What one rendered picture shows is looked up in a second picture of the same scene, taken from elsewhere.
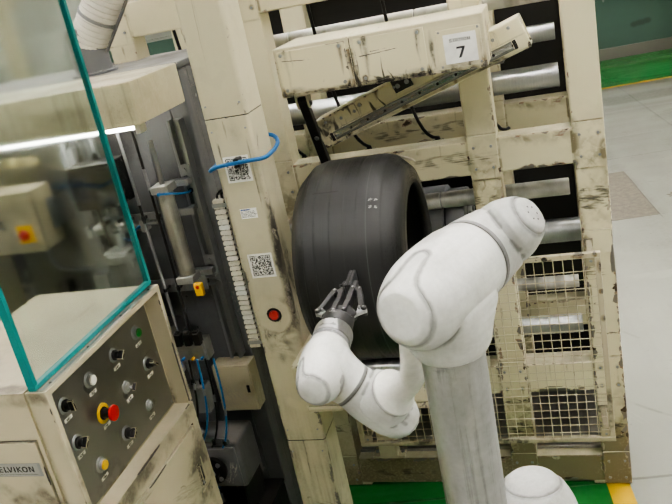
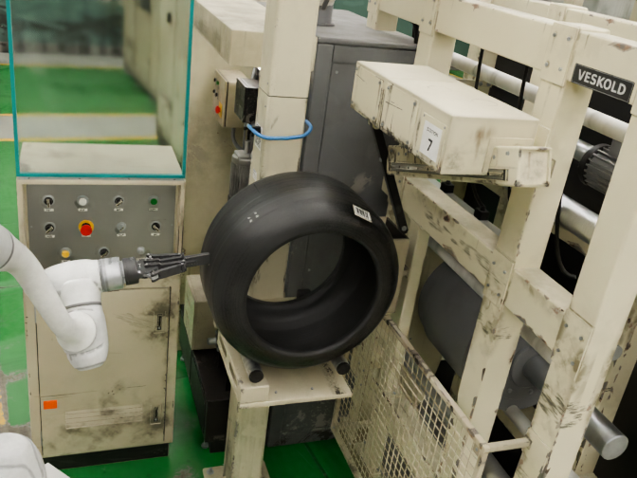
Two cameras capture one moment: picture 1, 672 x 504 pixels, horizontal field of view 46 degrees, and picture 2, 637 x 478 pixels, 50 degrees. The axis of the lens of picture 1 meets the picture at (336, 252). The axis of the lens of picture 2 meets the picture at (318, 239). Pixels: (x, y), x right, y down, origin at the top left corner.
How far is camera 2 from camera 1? 1.82 m
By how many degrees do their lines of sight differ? 46
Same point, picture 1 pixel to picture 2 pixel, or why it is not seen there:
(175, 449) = (137, 289)
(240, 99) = (268, 82)
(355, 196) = (256, 204)
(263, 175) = (265, 152)
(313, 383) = not seen: hidden behind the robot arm
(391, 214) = (254, 235)
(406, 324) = not seen: outside the picture
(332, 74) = (371, 106)
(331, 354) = (66, 273)
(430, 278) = not seen: outside the picture
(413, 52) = (408, 122)
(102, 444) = (74, 243)
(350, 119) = (402, 159)
